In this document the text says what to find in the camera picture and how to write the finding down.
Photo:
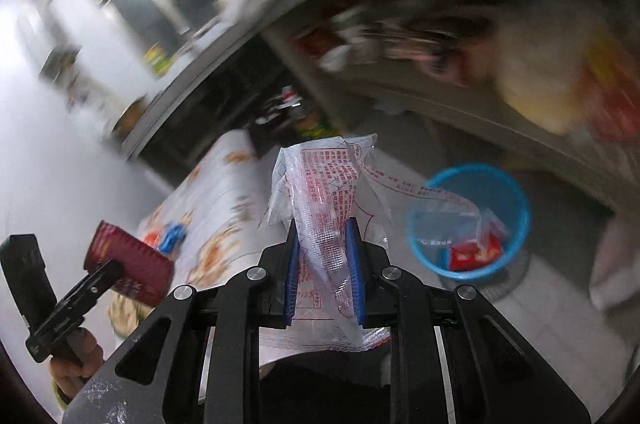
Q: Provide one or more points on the yellow label oil bottle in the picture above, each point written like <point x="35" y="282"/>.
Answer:
<point x="312" y="124"/>

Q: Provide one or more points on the yellow green bottle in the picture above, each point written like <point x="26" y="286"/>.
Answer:
<point x="159" y="60"/>

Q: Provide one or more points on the pale yellow cloth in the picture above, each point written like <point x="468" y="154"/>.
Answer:
<point x="125" y="311"/>

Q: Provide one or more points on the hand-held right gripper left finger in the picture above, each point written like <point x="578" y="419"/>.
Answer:
<point x="292" y="274"/>

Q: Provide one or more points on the red colourful snack bag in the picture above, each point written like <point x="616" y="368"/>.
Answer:
<point x="470" y="256"/>

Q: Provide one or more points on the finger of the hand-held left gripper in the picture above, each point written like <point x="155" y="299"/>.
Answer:
<point x="90" y="286"/>

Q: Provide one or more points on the floral plaid tablecloth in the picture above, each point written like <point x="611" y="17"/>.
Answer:
<point x="225" y="204"/>

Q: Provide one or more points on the blue plastic wastebasket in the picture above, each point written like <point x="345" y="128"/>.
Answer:
<point x="520" y="214"/>

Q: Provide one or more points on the dark sauce bottle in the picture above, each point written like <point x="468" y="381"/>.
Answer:
<point x="277" y="107"/>

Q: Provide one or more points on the copper basin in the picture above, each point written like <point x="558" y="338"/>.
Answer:
<point x="130" y="117"/>

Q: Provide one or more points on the person's left hand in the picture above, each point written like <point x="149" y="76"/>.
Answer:
<point x="90" y="349"/>

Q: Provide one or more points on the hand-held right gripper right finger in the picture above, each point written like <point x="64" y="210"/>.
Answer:
<point x="352" y="274"/>

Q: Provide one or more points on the clear red printed plastic bag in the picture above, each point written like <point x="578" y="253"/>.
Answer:
<point x="320" y="184"/>

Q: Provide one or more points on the red milk can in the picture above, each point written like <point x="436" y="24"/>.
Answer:
<point x="135" y="259"/>

